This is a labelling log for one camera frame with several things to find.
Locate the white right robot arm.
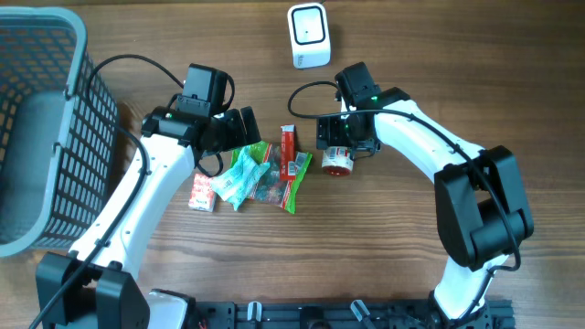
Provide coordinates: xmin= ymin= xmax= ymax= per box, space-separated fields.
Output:
xmin=317 ymin=62 xmax=534 ymax=326

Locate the red white small box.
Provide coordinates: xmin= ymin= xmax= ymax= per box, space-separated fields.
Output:
xmin=188 ymin=174 xmax=217 ymax=212

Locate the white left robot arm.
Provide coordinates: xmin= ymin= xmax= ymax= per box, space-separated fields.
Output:
xmin=31 ymin=64 xmax=261 ymax=328

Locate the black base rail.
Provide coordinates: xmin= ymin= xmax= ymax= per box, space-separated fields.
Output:
xmin=186 ymin=300 xmax=516 ymax=329

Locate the white barcode scanner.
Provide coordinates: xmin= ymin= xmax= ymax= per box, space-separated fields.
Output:
xmin=287 ymin=3 xmax=331 ymax=69

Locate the green candy bag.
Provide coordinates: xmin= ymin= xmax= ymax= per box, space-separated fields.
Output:
xmin=248 ymin=142 xmax=313 ymax=214

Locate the grey plastic shopping basket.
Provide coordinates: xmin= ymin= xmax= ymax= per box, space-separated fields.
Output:
xmin=1 ymin=6 xmax=120 ymax=257

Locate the green lid jar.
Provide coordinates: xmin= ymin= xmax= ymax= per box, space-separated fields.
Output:
xmin=322 ymin=146 xmax=354 ymax=176

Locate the teal white tissue pack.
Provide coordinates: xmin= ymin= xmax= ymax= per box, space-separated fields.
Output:
xmin=210 ymin=146 xmax=270 ymax=211

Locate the red snack bar wrapper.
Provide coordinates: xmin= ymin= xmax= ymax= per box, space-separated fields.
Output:
xmin=280 ymin=124 xmax=296 ymax=181

